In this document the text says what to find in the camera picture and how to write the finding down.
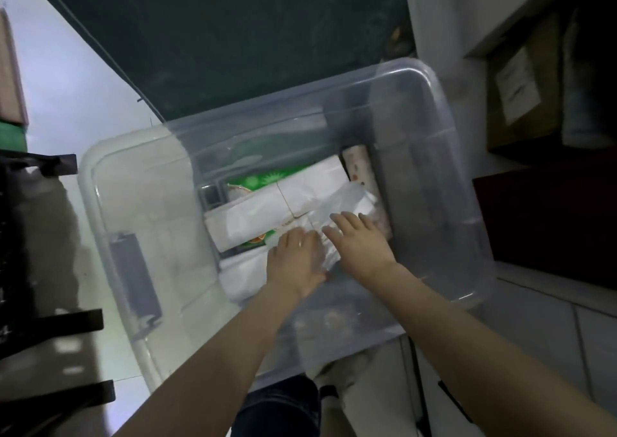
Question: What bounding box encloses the brown cardboard box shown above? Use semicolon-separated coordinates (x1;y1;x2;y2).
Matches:
0;6;31;127

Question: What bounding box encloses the white paper tissue pack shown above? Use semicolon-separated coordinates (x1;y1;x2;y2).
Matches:
276;155;351;216
218;248;276;303

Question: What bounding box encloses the person's right forearm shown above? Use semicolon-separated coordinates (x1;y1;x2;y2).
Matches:
337;260;617;437

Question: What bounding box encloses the dark brown cabinet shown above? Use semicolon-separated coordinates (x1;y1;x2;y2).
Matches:
471;159;617;292

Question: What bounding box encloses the grey bin latch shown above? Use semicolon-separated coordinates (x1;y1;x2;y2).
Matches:
108;232;163;342

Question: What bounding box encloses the clear plastic storage bin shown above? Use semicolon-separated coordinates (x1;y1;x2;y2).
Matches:
77;57;497;394

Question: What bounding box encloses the person's left hand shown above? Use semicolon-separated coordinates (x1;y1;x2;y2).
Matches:
266;227;331;299

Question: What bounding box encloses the white tissue pack green label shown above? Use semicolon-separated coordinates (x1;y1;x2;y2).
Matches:
205;188;292;255

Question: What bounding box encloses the green printed packet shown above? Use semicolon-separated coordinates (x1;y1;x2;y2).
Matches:
224;168;296;202

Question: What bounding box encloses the cardboard box with white label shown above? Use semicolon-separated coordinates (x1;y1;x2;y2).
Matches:
486;11;575;152

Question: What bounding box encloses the dotted paper towel roll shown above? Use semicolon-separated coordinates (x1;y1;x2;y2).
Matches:
341;145;393;241

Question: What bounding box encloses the green flat item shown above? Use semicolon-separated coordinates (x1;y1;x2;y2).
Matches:
0;121;28;153

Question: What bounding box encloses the black metal rack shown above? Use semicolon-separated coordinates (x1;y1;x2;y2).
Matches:
0;150;117;437

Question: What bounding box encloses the person's left forearm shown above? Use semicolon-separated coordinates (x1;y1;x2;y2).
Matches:
113;280;309;437

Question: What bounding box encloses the person's right hand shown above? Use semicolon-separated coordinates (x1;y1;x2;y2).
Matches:
321;211;397;278

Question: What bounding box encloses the white shelf unit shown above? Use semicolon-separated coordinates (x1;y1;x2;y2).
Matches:
406;0;617;182

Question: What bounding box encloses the person's blue jeans leg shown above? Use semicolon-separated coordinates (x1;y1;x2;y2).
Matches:
230;374;323;437

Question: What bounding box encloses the dark green mat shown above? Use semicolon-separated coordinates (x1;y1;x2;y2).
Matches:
29;0;421;125

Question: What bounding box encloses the clear-wrapped white tissue pack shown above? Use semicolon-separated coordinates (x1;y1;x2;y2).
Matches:
277;181;382;280

